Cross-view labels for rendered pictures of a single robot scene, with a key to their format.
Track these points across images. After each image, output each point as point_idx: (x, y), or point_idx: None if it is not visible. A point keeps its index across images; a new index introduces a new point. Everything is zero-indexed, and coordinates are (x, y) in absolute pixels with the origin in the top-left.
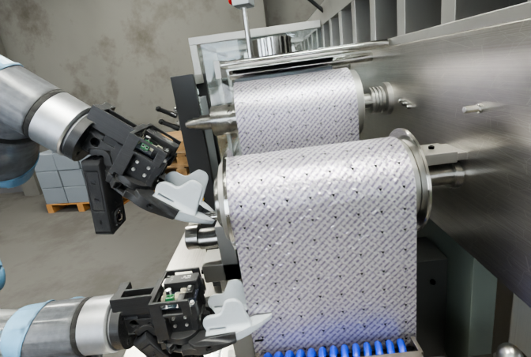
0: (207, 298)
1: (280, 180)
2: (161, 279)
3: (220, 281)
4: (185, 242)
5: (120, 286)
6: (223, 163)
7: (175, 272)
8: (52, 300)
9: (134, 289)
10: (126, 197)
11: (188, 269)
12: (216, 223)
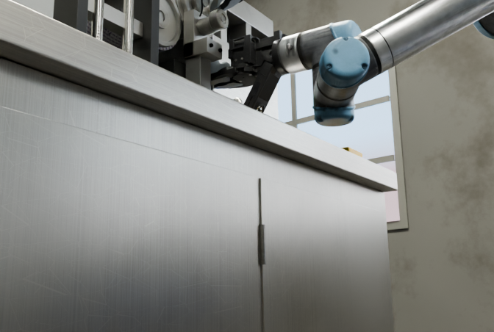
0: (227, 67)
1: None
2: (254, 37)
3: (210, 63)
4: (228, 21)
5: (280, 31)
6: None
7: (244, 38)
8: (329, 23)
9: (272, 36)
10: None
11: (236, 39)
12: (206, 16)
